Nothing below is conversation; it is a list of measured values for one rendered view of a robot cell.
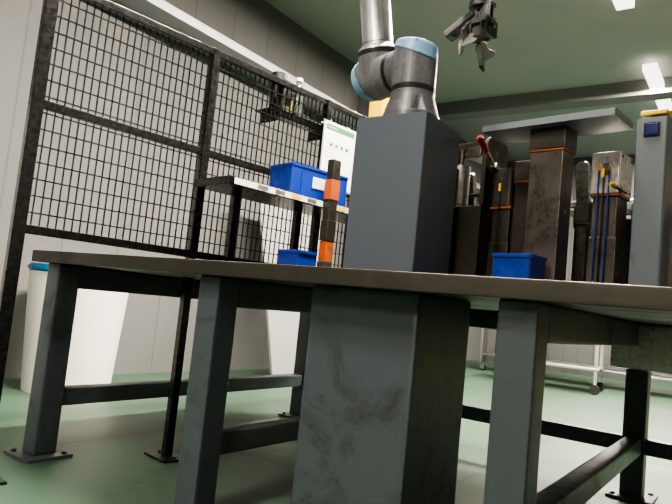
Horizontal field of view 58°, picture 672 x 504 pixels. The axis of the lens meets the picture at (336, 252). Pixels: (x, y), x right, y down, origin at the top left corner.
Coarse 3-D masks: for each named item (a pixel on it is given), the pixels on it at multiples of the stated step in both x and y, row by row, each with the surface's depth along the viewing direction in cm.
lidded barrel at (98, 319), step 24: (48, 264) 317; (96, 312) 323; (120, 312) 338; (24, 336) 326; (72, 336) 317; (96, 336) 324; (24, 360) 322; (72, 360) 317; (96, 360) 325; (24, 384) 320; (72, 384) 318
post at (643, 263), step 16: (640, 128) 148; (640, 144) 148; (656, 144) 145; (640, 160) 147; (656, 160) 145; (640, 176) 147; (656, 176) 144; (640, 192) 146; (656, 192) 144; (640, 208) 146; (656, 208) 144; (640, 224) 145; (656, 224) 143; (640, 240) 145; (656, 240) 143; (640, 256) 144; (656, 256) 142; (640, 272) 144; (656, 272) 142
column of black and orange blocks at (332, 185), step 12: (336, 168) 247; (336, 180) 247; (324, 192) 247; (336, 192) 247; (324, 204) 247; (336, 204) 248; (324, 216) 246; (324, 228) 244; (324, 240) 245; (324, 252) 243; (324, 264) 243
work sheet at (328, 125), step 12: (324, 120) 278; (324, 132) 278; (336, 132) 284; (348, 132) 290; (324, 144) 279; (336, 144) 284; (348, 144) 290; (324, 156) 279; (336, 156) 284; (348, 156) 290; (324, 168) 279; (348, 168) 291; (348, 180) 291; (348, 192) 291
